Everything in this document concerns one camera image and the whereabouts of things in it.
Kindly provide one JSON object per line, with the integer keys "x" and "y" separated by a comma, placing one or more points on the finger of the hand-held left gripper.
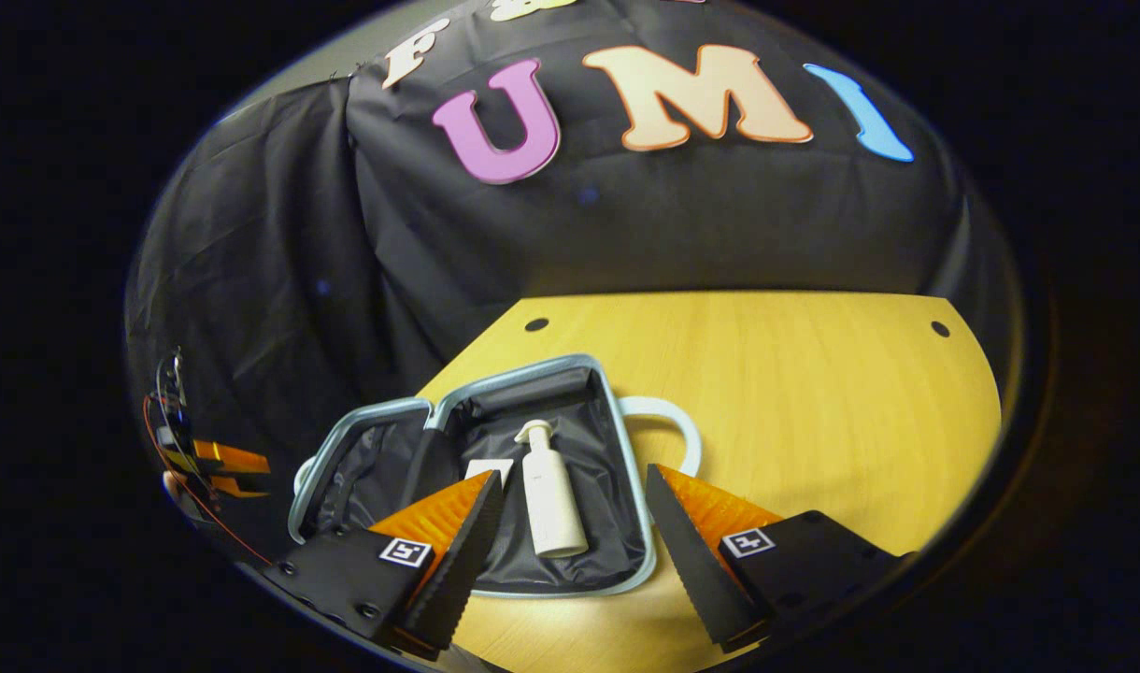
{"x": 238, "y": 458}
{"x": 248, "y": 486}

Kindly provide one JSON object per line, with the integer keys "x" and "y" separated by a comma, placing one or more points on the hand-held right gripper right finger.
{"x": 696, "y": 570}

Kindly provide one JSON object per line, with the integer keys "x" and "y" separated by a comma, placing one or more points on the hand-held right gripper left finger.
{"x": 458, "y": 570}

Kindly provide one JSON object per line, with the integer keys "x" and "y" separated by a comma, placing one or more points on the white squeeze tube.
{"x": 489, "y": 470}

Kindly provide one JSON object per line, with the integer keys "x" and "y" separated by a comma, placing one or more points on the white pump bottle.
{"x": 551, "y": 505}

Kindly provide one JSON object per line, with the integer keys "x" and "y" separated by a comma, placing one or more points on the light blue suitcase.
{"x": 598, "y": 486}

